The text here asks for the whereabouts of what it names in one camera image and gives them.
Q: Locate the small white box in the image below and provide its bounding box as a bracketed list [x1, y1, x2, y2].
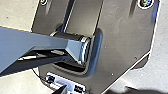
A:
[44, 72, 88, 94]

